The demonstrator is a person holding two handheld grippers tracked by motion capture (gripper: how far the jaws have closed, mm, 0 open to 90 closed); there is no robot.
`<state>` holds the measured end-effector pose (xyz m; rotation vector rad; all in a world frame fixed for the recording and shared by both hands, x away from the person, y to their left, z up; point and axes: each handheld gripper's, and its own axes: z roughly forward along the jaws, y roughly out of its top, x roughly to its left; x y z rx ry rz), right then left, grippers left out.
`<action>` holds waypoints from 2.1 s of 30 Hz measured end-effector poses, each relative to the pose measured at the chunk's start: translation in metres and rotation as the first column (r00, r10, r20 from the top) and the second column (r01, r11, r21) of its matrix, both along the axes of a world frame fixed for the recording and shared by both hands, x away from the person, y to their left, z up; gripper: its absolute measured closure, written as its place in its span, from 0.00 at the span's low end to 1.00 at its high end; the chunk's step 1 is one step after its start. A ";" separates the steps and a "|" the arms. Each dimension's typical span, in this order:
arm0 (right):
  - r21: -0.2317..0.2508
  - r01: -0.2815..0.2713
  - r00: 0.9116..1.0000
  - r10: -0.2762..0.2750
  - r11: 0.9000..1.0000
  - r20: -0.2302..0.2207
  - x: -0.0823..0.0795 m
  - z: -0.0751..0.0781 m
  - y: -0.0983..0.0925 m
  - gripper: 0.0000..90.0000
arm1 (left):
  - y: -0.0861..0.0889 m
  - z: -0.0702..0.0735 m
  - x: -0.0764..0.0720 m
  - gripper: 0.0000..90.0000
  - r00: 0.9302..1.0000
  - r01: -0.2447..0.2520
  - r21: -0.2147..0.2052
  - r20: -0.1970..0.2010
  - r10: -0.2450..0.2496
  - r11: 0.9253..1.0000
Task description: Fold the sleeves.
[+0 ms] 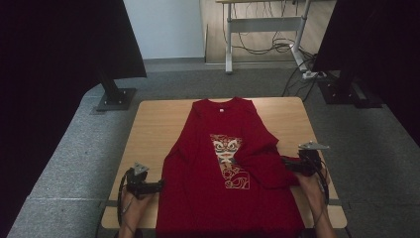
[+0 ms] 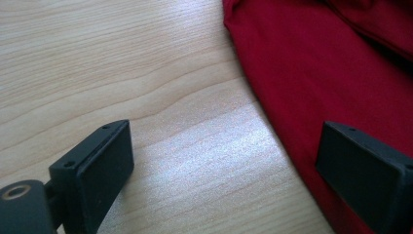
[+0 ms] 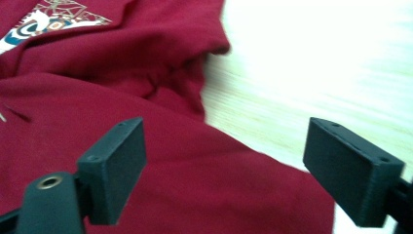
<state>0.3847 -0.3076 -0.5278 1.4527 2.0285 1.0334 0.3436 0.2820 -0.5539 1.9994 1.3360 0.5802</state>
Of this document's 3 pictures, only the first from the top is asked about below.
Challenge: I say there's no white desk frame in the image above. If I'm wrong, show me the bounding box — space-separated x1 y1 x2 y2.
216 0 313 74

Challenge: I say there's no red printed t-shirt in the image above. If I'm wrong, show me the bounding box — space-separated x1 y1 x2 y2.
155 96 306 238

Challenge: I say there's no white power strip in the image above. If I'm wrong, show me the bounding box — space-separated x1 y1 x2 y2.
301 69 328 81

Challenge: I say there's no right hand-held gripper cable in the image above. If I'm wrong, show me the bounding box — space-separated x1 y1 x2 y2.
309 154 331 207

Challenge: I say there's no black metal stand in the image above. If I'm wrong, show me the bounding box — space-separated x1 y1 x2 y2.
317 70 384 109
95 70 138 112

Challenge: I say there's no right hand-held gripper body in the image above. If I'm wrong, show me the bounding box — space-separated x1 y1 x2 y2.
296 141 331 177

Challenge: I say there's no black cable bundle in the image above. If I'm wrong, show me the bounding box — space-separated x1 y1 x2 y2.
231 0 320 102

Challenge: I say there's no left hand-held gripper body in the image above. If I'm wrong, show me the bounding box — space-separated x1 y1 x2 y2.
125 162 150 200

